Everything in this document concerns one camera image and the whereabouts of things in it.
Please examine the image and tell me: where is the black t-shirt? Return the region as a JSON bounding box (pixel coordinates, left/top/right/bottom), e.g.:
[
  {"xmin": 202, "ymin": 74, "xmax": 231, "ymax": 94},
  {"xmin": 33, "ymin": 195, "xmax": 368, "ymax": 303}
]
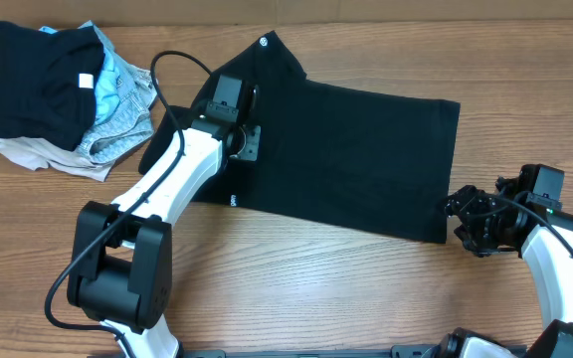
[{"xmin": 137, "ymin": 30, "xmax": 462, "ymax": 246}]

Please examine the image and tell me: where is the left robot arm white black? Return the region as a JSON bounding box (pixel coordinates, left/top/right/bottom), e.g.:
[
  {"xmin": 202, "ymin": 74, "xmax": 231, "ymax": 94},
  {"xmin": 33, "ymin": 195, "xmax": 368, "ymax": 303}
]
[{"xmin": 64, "ymin": 75, "xmax": 261, "ymax": 357}]

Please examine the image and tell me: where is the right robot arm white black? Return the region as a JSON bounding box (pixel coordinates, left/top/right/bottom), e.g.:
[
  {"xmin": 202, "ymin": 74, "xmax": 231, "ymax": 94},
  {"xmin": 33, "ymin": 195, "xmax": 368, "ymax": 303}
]
[{"xmin": 425, "ymin": 164, "xmax": 573, "ymax": 358}]

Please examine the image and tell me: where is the light blue garment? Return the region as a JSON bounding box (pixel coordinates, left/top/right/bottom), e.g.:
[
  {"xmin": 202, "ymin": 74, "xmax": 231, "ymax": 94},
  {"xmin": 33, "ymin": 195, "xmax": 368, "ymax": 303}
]
[{"xmin": 40, "ymin": 22, "xmax": 122, "ymax": 132}]

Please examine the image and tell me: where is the folded black garment on pile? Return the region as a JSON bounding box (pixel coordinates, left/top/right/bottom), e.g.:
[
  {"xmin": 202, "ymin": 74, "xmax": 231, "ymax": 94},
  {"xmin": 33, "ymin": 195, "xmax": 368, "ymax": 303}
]
[{"xmin": 0, "ymin": 21, "xmax": 104, "ymax": 151}]

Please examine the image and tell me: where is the beige folded garment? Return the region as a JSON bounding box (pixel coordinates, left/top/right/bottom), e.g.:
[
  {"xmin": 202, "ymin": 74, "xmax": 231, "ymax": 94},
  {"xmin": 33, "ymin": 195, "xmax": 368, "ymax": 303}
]
[{"xmin": 0, "ymin": 137, "xmax": 115, "ymax": 182}]

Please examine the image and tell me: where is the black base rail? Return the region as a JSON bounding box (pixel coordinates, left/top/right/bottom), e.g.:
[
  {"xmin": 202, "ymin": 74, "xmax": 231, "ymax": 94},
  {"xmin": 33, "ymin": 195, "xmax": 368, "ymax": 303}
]
[{"xmin": 87, "ymin": 343, "xmax": 442, "ymax": 358}]

